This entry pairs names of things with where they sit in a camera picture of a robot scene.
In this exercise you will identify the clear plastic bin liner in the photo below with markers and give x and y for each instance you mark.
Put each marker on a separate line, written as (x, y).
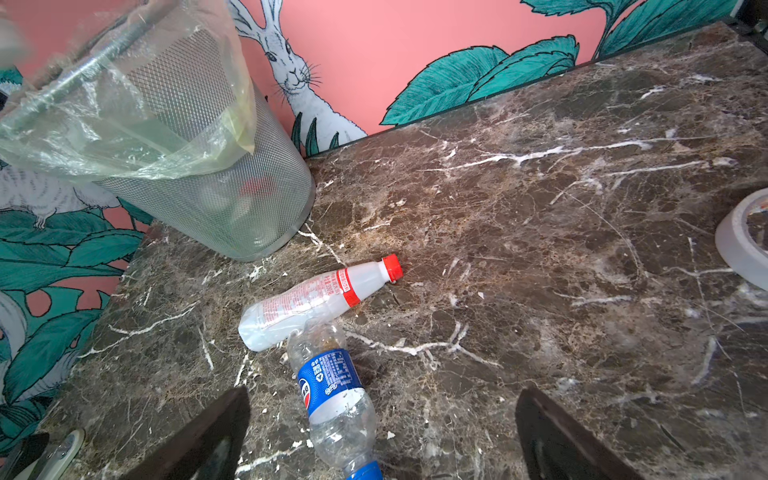
(163, 92)

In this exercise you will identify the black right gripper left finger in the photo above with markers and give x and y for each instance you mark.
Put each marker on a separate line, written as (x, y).
(208, 447)

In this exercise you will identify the clear bottle red cap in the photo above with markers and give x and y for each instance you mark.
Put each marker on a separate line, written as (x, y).
(322, 297)

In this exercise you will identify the roll of clear tape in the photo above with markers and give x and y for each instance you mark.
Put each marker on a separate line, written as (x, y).
(737, 247)

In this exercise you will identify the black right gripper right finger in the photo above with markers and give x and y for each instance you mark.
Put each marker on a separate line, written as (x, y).
(556, 446)

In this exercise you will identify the small bottle blue label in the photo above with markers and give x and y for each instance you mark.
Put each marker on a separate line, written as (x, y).
(341, 414)

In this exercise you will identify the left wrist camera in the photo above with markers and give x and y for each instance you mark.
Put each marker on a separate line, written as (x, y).
(37, 458)

